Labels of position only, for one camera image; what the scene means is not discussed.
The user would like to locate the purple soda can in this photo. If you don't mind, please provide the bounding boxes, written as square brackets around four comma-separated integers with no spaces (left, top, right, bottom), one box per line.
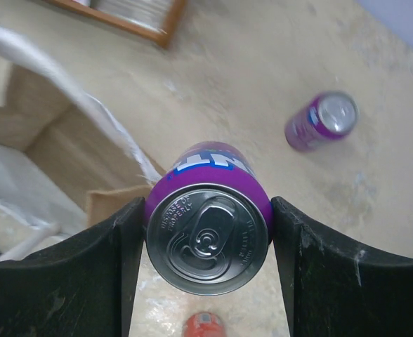
[145,141,274,296]
[284,91,360,152]

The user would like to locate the right red soda can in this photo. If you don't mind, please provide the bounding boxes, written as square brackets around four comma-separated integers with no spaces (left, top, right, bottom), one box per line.
[182,312,226,337]

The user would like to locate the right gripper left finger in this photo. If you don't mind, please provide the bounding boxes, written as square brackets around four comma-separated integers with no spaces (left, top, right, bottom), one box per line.
[0,197,145,336]

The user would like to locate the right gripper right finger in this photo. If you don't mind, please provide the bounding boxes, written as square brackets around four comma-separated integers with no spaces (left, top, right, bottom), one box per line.
[272,197,413,336]

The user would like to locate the orange wooden rack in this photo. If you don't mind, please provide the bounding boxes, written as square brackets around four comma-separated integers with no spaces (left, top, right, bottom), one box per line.
[49,0,188,49]

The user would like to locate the canvas bag with rope handles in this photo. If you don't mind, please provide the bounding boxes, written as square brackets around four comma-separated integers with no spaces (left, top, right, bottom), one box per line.
[0,25,161,262]

